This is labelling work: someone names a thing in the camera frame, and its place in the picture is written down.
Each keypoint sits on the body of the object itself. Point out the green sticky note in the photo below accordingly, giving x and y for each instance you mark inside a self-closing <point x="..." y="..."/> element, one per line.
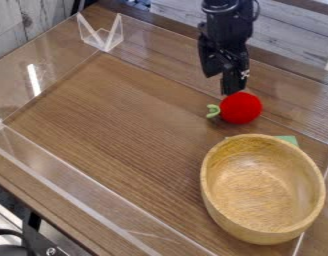
<point x="290" y="139"/>

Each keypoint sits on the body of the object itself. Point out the wooden bowl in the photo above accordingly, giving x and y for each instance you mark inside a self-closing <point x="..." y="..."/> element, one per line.
<point x="263" y="188"/>

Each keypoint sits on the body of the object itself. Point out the clear acrylic corner bracket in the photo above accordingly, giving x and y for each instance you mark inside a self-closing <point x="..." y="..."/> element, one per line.
<point x="102" y="39"/>

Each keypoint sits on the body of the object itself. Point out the clear acrylic tray wall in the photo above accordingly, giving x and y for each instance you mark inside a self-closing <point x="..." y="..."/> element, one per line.
<point x="130" y="175"/>

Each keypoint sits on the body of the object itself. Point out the red plush strawberry toy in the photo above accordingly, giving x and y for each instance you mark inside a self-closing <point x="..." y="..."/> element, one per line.
<point x="239" y="108"/>

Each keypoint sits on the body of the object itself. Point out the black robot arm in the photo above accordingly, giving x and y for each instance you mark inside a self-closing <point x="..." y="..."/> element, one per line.
<point x="234" y="3"/>

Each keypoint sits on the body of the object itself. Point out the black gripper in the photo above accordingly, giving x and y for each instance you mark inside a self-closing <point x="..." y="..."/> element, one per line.
<point x="222" y="44"/>

